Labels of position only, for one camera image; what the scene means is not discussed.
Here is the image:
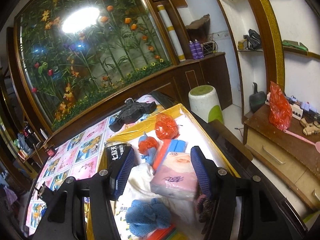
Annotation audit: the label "purple bottle right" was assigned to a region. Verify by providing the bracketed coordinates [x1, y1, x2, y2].
[194, 40, 204, 59]

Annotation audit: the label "purple bottle left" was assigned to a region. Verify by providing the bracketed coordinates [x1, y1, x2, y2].
[189, 41, 198, 60]

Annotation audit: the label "black star-shaped device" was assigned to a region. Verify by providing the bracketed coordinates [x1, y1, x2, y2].
[109, 98, 157, 132]

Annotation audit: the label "white yellow rolled poster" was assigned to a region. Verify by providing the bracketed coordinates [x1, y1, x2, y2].
[157, 4, 185, 62]

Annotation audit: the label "white green stool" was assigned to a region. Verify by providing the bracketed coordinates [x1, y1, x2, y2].
[188, 85, 224, 124]

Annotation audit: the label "white cloth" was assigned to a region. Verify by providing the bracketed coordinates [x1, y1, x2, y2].
[115, 163, 195, 224]

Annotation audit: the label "black snack packet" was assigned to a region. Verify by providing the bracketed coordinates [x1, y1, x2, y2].
[105, 142, 131, 164]

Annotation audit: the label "red plastic bag on cabinet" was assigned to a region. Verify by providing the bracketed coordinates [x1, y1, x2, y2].
[269, 81, 292, 131]

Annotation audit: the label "bag of colourful sponges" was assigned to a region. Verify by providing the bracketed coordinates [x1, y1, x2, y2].
[146, 224, 189, 240]

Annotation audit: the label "pink fly swatter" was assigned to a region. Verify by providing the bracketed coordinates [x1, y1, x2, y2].
[284, 130, 320, 153]

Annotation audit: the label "orange plastic bag bundle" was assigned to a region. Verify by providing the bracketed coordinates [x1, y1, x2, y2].
[155, 113, 178, 140]

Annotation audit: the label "lemon print tissue pack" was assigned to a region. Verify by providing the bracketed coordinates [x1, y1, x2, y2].
[114, 201, 132, 240]

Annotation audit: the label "wooden drawer cabinet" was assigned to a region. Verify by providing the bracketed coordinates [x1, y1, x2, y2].
[243, 105, 319, 211]

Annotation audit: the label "red blue sponge pack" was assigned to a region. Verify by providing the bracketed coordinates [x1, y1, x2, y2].
[152, 139, 187, 171]

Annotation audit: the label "black straps on shelf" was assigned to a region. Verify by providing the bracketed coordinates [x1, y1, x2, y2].
[237, 28, 263, 51]

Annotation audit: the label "blue knitted item red bag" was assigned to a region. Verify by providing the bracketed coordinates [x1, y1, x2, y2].
[138, 133, 159, 166]

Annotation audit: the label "pink tissue pack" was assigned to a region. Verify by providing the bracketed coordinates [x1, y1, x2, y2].
[150, 152, 197, 201]

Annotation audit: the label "yellow-rimmed white foam box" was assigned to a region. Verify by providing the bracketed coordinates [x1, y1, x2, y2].
[103, 105, 238, 239]

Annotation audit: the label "blue fluffy cloth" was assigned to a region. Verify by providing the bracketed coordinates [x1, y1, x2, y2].
[125, 198, 171, 237]

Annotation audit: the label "dark speckled scrubber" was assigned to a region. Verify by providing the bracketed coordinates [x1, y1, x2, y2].
[196, 194, 215, 235]

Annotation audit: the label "dark wooden sideboard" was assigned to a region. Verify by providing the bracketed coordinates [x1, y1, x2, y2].
[48, 52, 233, 146]

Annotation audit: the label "purple bottle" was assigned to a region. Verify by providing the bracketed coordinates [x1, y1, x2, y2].
[194, 40, 204, 59]
[189, 41, 198, 60]

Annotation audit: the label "white power strip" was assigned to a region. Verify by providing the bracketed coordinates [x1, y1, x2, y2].
[265, 92, 304, 120]

